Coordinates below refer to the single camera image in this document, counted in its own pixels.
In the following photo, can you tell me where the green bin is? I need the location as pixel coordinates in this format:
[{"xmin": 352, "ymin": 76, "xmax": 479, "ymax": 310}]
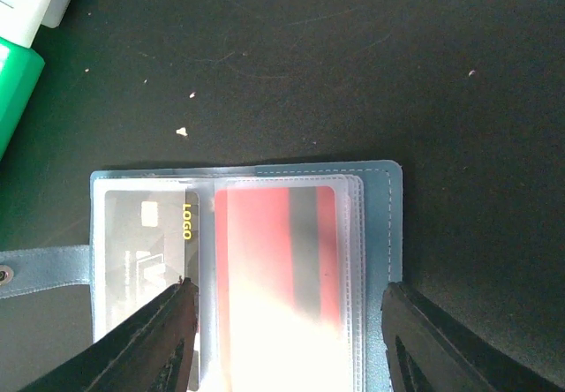
[{"xmin": 0, "ymin": 38, "xmax": 45, "ymax": 156}]

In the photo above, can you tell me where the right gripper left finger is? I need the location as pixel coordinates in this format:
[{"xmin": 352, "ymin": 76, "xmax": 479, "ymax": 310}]
[{"xmin": 22, "ymin": 278, "xmax": 198, "ymax": 391}]

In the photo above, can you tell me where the blue card holder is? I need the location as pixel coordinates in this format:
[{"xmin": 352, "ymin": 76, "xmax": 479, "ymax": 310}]
[{"xmin": 1, "ymin": 161, "xmax": 403, "ymax": 391}]

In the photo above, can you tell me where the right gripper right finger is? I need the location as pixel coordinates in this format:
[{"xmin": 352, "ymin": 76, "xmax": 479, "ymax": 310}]
[{"xmin": 381, "ymin": 283, "xmax": 564, "ymax": 391}]

